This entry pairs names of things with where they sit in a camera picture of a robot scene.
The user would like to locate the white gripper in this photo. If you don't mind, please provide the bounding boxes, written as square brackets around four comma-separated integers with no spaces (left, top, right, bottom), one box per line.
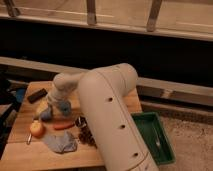
[36,88,68,115]

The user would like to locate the blue sponge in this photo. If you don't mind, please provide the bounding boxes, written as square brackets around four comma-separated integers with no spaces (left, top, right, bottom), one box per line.
[40,106,53,121]

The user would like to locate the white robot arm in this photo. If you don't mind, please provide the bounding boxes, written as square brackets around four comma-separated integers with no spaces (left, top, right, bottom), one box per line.
[39,63,159,171]

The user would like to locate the blue plastic cup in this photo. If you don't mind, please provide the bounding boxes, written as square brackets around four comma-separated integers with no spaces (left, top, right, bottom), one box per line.
[58,101,71,116]

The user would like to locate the black rectangular block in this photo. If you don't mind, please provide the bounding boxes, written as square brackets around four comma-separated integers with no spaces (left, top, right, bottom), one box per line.
[27,89,47,103]

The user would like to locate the yellow apple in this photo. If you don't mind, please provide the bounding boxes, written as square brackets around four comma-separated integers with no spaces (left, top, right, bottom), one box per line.
[30,120,45,138]

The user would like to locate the orange carrot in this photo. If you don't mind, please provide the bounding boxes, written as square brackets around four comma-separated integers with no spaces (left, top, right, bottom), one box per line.
[53,122,75,130]

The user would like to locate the black small can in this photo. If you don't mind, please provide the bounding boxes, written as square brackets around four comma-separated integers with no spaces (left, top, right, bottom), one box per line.
[75,117,87,128]

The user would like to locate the metal spoon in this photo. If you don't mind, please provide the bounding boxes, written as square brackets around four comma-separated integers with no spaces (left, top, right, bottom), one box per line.
[26,133,32,145]

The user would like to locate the grey blue cloth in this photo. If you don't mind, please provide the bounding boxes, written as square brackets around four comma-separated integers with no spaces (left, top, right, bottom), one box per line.
[42,131,78,154]

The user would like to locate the green plastic tray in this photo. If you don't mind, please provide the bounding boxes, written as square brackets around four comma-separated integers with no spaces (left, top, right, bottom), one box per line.
[132,112,175,165]

